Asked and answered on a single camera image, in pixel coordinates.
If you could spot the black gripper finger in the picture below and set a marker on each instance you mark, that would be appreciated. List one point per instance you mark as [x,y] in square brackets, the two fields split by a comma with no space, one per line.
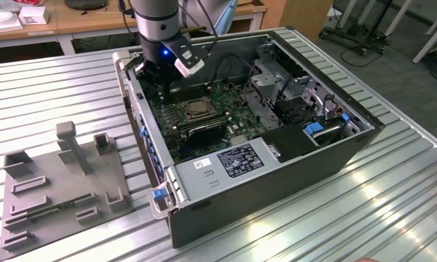
[170,92]
[146,73]

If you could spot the square CPU chip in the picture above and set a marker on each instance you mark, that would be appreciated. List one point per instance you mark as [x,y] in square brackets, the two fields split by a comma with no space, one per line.
[199,106]

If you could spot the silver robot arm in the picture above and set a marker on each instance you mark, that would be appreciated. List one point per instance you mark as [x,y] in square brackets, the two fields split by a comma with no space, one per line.
[156,21]

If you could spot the CPU socket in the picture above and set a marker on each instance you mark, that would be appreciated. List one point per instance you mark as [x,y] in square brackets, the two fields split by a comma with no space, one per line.
[207,116]

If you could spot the blue slot clip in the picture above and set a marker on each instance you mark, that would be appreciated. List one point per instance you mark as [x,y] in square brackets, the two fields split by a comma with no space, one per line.
[142,131]

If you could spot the green RAM stick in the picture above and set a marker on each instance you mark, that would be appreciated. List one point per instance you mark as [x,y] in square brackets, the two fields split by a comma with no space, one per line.
[46,212]
[200,123]

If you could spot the black graphics card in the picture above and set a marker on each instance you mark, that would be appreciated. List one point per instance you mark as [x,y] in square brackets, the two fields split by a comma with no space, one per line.
[207,133]

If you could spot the green motherboard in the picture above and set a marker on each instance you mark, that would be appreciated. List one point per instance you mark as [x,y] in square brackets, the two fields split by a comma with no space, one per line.
[240,109]

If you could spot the wooden desk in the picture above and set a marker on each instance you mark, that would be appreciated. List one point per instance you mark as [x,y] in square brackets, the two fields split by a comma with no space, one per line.
[95,19]

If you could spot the grey metal drive cage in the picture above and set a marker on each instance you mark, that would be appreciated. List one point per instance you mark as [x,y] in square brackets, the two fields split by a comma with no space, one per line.
[266,79]

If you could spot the black round base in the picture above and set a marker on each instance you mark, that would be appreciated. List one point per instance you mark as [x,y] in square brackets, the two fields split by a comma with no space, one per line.
[86,4]

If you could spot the grey power supply unit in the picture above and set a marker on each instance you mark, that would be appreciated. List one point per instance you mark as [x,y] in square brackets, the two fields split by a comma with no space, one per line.
[200,180]

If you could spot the black plastic shroud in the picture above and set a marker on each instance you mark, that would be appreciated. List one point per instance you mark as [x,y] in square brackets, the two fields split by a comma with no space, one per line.
[288,143]

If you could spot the blue case latch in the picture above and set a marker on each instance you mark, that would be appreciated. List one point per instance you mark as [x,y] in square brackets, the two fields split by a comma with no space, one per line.
[159,194]

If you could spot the white cardboard box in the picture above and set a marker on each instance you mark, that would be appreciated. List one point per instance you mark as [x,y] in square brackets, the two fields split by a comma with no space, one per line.
[35,13]

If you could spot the blue plastic drive clip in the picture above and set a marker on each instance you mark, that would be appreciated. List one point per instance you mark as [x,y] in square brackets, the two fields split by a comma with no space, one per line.
[314,128]

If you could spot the red patterned bag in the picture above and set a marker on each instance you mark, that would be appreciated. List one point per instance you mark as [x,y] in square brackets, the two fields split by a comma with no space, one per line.
[30,1]

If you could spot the wooden cabinet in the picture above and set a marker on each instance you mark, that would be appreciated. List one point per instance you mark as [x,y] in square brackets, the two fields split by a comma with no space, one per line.
[306,16]

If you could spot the white tray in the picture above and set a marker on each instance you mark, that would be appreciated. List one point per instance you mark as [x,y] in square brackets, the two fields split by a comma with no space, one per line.
[0,20]

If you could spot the black wheeled stand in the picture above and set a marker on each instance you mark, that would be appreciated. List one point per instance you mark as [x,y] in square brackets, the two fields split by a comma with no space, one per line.
[324,34]

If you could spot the grey parts rack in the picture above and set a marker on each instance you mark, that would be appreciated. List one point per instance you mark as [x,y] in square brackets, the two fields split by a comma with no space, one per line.
[58,191]

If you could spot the black PC case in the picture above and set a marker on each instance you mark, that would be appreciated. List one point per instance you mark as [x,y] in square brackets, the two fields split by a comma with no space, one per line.
[259,204]

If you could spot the small blue clip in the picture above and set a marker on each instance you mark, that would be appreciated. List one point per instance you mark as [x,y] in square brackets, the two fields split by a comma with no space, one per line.
[344,118]

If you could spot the white table leg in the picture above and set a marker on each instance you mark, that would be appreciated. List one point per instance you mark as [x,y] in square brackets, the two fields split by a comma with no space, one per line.
[432,41]
[399,17]

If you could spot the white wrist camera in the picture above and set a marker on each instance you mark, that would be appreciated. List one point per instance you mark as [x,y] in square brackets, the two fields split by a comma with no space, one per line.
[190,66]

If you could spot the silver hinged bracket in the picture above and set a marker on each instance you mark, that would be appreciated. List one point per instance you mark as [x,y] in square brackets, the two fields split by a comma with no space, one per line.
[319,91]

